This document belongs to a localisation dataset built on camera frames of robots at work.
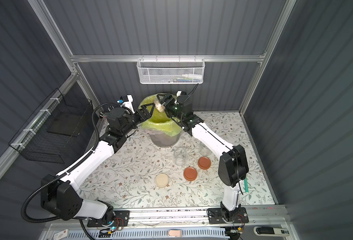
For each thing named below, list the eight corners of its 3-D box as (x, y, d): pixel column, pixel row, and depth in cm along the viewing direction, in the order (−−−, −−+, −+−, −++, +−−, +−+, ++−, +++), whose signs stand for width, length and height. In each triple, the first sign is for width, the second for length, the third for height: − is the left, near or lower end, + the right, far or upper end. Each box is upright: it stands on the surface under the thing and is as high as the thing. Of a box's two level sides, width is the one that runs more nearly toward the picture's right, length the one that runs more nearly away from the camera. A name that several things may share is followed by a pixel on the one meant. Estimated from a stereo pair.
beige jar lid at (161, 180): (154, 187, 86) (154, 185, 84) (156, 175, 90) (155, 173, 88) (168, 187, 86) (168, 185, 84) (169, 175, 90) (168, 173, 88)
